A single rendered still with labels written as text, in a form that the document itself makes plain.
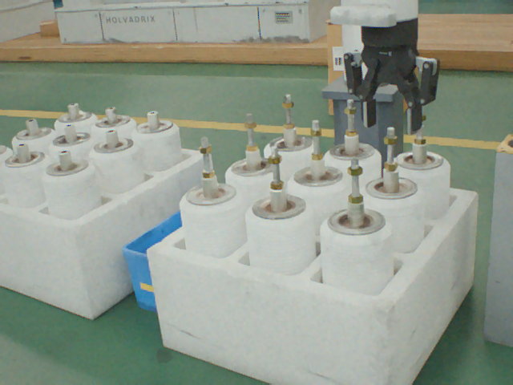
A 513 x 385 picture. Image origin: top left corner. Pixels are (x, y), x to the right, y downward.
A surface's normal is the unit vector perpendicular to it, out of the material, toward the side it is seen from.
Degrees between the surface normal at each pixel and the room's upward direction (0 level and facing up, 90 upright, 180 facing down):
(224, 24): 90
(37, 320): 0
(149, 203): 90
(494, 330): 90
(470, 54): 90
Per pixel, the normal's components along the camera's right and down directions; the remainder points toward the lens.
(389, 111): 0.32, 0.35
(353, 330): -0.55, 0.37
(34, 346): -0.08, -0.91
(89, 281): 0.83, 0.15
